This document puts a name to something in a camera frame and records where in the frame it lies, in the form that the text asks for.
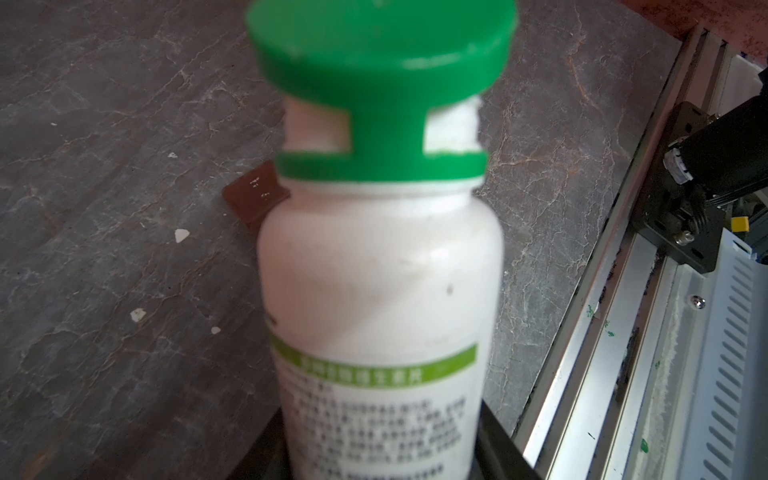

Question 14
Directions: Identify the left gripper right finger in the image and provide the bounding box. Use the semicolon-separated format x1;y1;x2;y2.
476;401;540;480

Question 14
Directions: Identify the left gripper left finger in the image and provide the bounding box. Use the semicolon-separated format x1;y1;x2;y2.
226;410;288;480

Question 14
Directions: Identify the white bottle green cap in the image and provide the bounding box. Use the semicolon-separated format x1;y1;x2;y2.
245;1;518;479

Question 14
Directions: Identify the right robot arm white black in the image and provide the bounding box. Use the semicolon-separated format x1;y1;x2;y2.
663;70;767;206

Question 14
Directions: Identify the aluminium frame rail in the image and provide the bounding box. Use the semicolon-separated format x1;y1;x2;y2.
514;26;767;479

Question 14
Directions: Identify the white slotted cable duct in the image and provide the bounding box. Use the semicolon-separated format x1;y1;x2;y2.
677;231;767;479

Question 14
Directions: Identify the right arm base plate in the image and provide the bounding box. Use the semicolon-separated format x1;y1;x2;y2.
631;101;726;274

